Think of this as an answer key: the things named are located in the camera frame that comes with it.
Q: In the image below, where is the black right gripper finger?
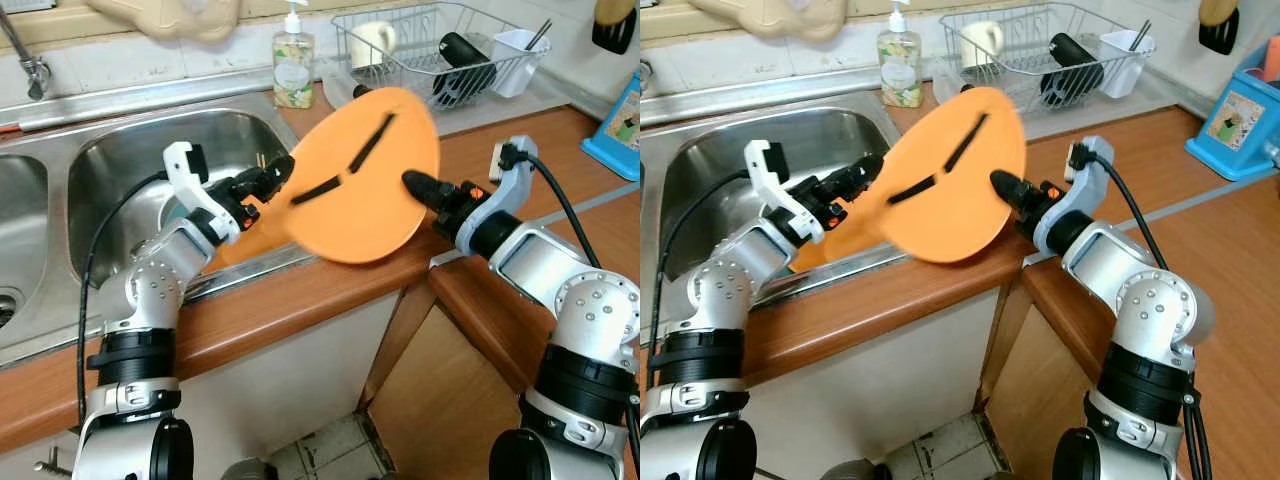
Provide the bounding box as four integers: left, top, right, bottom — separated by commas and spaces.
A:
990, 168, 1036, 211
402, 169, 449, 213

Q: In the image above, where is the clear soap pump bottle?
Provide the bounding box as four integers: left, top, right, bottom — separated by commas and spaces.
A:
878, 0, 923, 109
272, 0, 316, 109

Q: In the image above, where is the stainless steel double sink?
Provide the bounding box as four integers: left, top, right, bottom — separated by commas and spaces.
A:
0, 95, 321, 366
640, 97, 906, 301

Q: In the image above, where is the translucent grey drain tray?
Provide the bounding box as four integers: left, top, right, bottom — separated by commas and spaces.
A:
320, 60, 576, 126
930, 60, 1186, 126

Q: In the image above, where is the black cylindrical bottle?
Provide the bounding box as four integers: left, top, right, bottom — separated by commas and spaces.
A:
437, 32, 498, 107
1040, 32, 1106, 107

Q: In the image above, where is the cream ceramic mug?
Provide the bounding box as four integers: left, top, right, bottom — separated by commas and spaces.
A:
350, 22, 398, 69
960, 20, 1004, 69

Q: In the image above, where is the white plastic utensil cup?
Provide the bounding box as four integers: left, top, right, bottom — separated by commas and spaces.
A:
490, 30, 541, 98
1098, 30, 1146, 98

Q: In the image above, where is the blue plastic holder box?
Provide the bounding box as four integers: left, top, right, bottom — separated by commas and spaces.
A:
1185, 40, 1280, 181
582, 70, 641, 181

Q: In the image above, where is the beige plastic hanging item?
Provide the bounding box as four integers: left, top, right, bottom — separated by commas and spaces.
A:
690, 0, 846, 41
85, 0, 241, 43

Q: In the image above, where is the brown wooden cabinet panel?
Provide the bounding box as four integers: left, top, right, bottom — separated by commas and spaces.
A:
365, 270, 546, 480
980, 270, 1101, 480

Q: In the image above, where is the white cabinet door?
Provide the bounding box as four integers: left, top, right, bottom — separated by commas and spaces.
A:
745, 290, 1011, 480
150, 290, 416, 480

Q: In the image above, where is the chrome sink faucet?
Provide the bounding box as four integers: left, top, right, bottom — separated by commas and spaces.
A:
0, 10, 51, 101

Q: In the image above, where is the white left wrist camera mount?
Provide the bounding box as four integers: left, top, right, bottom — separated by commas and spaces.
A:
745, 140, 821, 244
163, 142, 241, 244

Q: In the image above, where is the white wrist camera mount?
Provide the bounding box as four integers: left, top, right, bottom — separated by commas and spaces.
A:
1033, 135, 1114, 251
745, 140, 821, 244
163, 142, 241, 244
455, 135, 541, 251

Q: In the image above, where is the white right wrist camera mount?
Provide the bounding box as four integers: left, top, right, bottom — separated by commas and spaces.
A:
455, 135, 541, 251
1033, 135, 1114, 251

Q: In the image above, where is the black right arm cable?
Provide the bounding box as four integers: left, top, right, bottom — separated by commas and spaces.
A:
1070, 143, 1213, 480
497, 143, 641, 480

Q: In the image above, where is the silver wire dish rack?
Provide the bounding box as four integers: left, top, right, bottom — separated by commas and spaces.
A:
330, 3, 553, 109
938, 3, 1156, 106

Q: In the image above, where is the black spatula wooden handle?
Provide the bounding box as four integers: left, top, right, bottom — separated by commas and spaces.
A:
1198, 0, 1241, 56
592, 0, 638, 56

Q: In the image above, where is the metal cabinet handle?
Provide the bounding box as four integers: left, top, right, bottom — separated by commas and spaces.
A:
32, 448, 81, 476

